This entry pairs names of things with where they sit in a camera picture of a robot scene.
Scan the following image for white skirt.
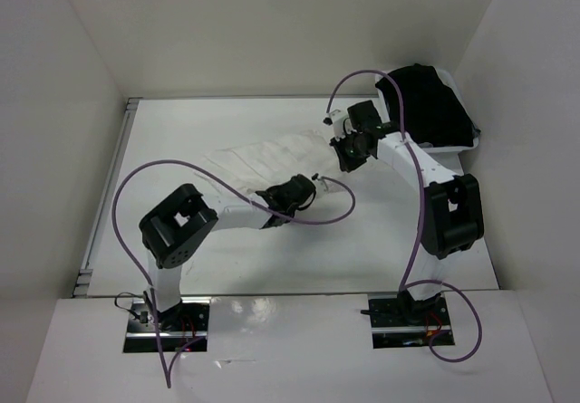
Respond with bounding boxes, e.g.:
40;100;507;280
200;130;343;196

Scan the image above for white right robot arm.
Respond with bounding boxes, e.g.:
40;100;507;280
324;101;484;324

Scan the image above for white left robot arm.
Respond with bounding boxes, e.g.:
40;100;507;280
139;174;316;331

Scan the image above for white plastic tray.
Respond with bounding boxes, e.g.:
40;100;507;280
373;68;482;154

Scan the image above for black folded skirt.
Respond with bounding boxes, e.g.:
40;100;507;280
374;62;475;147

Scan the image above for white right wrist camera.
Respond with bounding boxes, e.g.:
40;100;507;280
323;109;352;139

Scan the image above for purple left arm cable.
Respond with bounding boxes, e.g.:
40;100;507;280
111;159;357;389

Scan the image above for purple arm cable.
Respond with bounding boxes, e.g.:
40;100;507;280
322;70;482;362
111;159;357;389

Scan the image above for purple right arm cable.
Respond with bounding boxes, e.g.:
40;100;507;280
322;70;482;362

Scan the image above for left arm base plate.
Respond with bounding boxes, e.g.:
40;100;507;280
122;297;210;354

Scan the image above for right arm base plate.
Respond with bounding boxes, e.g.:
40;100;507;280
361;293;455;349

